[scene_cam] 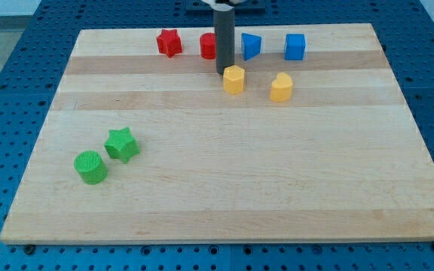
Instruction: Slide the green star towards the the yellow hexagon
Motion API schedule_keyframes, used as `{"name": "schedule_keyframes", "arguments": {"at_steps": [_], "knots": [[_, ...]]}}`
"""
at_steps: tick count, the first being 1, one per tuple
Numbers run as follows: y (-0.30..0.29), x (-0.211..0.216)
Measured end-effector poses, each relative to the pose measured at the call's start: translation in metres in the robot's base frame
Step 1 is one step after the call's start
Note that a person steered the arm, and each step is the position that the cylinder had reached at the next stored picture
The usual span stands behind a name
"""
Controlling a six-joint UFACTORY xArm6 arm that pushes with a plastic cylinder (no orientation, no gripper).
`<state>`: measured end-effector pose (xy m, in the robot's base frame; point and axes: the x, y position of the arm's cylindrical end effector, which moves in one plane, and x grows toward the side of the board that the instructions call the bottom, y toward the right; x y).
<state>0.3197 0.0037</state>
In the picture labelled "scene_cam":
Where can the wooden board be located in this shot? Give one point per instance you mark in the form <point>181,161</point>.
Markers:
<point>341,161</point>

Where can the red cylinder block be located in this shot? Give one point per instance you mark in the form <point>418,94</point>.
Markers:
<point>207,45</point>

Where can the blue cube block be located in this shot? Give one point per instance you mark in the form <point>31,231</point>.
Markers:
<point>295,45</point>

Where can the blue triangle block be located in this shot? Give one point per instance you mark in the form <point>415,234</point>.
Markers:
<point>250,45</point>

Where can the yellow hexagon block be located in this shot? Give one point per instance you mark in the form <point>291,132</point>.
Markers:
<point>234,79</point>

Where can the red star block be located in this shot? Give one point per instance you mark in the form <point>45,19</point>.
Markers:
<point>169,42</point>

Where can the yellow heart block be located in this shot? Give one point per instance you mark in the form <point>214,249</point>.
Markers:
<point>281,88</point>

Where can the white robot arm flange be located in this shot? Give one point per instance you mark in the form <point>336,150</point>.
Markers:
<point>222,3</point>

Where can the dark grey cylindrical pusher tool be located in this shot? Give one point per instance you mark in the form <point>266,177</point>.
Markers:
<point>224,29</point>

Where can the green cylinder block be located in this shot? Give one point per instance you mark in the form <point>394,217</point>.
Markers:
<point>90,167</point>

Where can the green star block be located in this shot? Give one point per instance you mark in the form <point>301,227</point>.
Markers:
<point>121,144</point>

